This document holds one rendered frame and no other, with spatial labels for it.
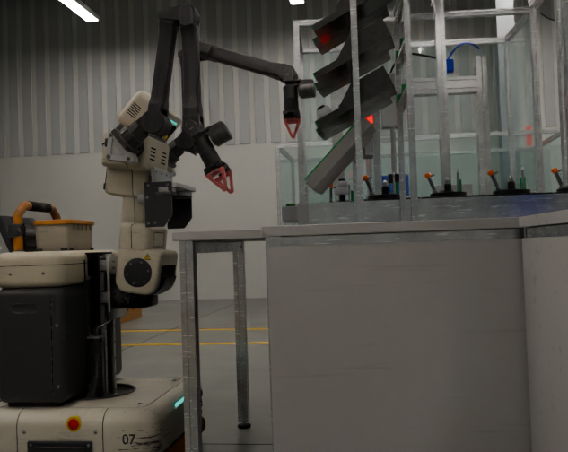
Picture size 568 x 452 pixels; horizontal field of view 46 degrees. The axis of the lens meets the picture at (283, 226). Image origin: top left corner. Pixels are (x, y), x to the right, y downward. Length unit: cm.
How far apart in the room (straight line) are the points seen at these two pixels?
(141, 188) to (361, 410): 112
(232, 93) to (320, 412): 950
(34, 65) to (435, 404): 1116
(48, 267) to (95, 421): 54
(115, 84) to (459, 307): 1026
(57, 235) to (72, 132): 945
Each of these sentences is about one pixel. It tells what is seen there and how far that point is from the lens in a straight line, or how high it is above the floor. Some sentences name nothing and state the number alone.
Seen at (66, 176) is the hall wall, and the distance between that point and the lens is 1197.
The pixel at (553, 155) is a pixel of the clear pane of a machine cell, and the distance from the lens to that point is 802.
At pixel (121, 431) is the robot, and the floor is 22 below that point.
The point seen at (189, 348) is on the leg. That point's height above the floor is 48.
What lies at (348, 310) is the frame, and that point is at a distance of 196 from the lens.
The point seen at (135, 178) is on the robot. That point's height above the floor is 106.
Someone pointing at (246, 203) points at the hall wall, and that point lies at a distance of 1095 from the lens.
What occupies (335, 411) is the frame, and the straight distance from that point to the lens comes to 200.
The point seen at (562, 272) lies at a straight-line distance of 170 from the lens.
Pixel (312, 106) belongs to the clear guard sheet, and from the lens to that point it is 411.
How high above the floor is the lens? 80
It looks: 2 degrees up
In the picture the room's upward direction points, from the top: 2 degrees counter-clockwise
